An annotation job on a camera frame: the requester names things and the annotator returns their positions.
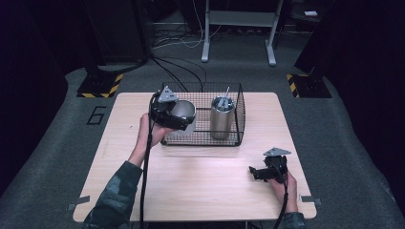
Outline white metal stand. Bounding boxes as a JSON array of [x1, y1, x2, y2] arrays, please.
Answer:
[[201, 0, 285, 68]]

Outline black floor cables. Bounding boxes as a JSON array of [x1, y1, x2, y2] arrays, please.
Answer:
[[150, 54, 208, 94]]

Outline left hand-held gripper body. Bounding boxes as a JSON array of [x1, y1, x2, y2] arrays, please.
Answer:
[[149, 86, 180, 124]]

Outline black cabinet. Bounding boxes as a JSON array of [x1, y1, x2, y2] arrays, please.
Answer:
[[80, 0, 150, 66]]

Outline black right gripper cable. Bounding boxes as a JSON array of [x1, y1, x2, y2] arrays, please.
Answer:
[[272, 165, 290, 229]]

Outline person's left hand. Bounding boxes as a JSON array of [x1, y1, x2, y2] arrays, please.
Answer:
[[137, 113, 176, 152]]

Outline person's right hand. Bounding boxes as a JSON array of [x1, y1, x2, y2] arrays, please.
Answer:
[[267, 171, 299, 206]]

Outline steel mug with handle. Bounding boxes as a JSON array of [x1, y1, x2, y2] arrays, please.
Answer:
[[165, 99, 198, 138]]

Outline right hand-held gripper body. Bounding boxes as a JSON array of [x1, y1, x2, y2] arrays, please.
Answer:
[[263, 147, 292, 185]]

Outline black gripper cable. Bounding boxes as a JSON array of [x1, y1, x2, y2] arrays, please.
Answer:
[[139, 92, 160, 229], [272, 165, 290, 229]]

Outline grey tape strip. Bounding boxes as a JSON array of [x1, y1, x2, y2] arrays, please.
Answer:
[[66, 195, 92, 212], [299, 195, 323, 206]]

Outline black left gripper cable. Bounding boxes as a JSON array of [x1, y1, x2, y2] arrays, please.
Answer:
[[139, 92, 160, 229]]

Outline white floor cables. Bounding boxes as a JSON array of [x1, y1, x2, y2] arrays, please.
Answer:
[[152, 0, 224, 50]]

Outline black base with hazard stripes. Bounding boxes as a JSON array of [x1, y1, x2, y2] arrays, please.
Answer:
[[75, 70, 124, 99], [286, 73, 333, 99]]

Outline black wire basket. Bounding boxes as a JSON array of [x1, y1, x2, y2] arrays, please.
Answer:
[[160, 81, 246, 148]]

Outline steel tumbler with lid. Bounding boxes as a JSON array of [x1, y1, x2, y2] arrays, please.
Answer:
[[209, 95, 237, 140]]

